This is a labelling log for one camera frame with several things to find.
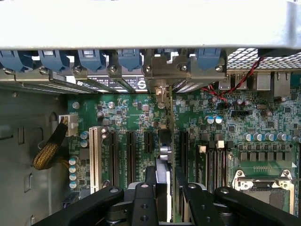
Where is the long black expansion slot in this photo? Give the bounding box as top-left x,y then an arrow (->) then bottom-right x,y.
108,130 -> 119,187
179,130 -> 190,182
126,130 -> 136,184

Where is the black white label sticker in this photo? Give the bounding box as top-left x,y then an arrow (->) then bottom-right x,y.
75,75 -> 148,93

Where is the white power connector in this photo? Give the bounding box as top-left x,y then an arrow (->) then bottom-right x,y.
58,114 -> 79,137

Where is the green motherboard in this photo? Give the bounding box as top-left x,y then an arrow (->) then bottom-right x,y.
67,75 -> 301,218

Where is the white expansion slot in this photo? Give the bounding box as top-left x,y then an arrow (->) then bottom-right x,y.
89,126 -> 103,194

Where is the metal CPU socket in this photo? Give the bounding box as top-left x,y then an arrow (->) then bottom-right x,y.
231,169 -> 296,216

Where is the black RAM slot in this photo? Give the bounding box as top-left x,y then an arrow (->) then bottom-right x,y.
222,150 -> 229,187
207,140 -> 216,189
215,140 -> 224,189
196,133 -> 208,187

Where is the black yellow sleeved power cable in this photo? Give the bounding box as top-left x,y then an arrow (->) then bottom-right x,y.
32,117 -> 69,170

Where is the perforated metal slot cover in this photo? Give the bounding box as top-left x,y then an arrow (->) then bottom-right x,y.
175,56 -> 228,94

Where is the blue slot retention clip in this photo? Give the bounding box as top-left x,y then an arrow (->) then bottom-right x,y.
118,48 -> 143,72
197,48 -> 222,77
0,50 -> 34,73
77,49 -> 107,73
38,49 -> 71,73

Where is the red black twisted wire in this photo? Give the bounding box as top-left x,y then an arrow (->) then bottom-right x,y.
201,56 -> 267,107

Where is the grey metal pc case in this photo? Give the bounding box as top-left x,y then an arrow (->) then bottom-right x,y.
0,0 -> 301,226

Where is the short black expansion slot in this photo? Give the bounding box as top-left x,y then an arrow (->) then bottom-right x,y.
143,130 -> 154,154

